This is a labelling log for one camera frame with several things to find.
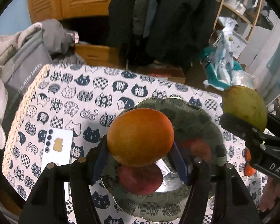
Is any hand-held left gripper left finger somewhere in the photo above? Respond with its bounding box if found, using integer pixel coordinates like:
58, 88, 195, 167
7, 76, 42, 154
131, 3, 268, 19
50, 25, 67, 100
19, 134, 109, 224

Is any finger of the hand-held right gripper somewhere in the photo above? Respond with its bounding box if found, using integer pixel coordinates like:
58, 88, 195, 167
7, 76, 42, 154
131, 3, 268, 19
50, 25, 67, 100
220, 113, 271, 151
267, 113, 280, 133

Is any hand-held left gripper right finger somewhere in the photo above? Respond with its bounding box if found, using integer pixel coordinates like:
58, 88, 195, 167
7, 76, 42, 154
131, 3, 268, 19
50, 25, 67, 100
171, 141, 263, 224

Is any yellow green pear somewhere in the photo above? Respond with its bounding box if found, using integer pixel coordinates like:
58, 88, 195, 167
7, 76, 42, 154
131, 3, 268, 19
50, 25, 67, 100
222, 85, 268, 132

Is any green glass bowl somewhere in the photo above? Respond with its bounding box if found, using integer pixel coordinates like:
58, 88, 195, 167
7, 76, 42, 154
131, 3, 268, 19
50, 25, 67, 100
100, 97, 227, 223

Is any red apple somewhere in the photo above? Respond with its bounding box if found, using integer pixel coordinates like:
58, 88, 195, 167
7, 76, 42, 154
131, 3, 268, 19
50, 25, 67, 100
118, 162, 163, 195

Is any person's right hand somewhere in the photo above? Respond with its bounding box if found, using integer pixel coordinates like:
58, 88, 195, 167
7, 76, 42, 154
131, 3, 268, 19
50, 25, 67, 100
258, 180, 280, 213

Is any white smartphone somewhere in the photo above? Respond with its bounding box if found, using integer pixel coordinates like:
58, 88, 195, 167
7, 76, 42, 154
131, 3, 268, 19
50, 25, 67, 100
41, 128, 74, 202

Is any clear plastic bag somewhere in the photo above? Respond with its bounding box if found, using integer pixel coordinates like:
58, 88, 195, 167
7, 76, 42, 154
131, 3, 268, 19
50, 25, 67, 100
231, 70, 258, 90

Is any teal plastic basket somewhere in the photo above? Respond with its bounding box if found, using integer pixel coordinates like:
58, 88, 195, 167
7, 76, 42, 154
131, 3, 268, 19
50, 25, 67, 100
199, 47, 244, 90

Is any brown cardboard box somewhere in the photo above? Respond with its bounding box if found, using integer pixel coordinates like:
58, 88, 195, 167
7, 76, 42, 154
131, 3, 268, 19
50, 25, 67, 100
185, 61, 224, 91

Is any cat print tablecloth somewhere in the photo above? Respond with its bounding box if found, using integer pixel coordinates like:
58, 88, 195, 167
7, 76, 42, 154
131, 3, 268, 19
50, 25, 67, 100
2, 63, 269, 224

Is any white printed box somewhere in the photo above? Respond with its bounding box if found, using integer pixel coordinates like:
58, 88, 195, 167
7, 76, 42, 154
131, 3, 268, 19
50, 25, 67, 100
232, 26, 249, 60

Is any cardboard box with red label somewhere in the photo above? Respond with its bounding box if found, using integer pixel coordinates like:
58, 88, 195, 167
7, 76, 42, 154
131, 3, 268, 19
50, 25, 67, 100
136, 65, 186, 84

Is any dark hanging bag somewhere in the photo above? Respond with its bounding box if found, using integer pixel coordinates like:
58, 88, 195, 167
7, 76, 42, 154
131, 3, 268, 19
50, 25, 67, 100
257, 12, 274, 31

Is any wooden drawer unit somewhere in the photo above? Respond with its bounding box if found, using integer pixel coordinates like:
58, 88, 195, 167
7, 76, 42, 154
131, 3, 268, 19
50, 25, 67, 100
75, 44, 129, 69

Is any black hooded coat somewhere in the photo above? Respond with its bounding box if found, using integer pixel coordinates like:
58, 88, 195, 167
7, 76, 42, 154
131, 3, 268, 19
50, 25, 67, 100
145, 0, 216, 68

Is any wooden shelf rack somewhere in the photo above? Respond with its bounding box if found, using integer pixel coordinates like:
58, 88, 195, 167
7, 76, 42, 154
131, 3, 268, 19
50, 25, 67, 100
213, 0, 264, 42

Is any steel pot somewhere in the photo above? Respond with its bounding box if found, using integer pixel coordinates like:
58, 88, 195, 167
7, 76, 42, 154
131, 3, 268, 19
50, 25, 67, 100
225, 0, 246, 14

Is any grey tote bag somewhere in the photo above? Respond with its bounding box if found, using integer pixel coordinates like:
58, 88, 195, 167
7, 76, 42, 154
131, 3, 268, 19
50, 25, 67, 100
0, 29, 54, 103

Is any grey padded garment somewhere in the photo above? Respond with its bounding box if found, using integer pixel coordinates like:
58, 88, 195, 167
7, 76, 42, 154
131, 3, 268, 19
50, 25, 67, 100
41, 19, 87, 64

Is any grey jacket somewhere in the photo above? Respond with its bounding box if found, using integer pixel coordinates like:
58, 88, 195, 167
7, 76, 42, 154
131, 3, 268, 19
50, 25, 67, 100
133, 0, 164, 38

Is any wooden louvered wardrobe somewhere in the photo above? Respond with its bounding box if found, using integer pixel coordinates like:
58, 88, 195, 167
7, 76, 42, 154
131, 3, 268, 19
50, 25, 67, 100
26, 0, 118, 25

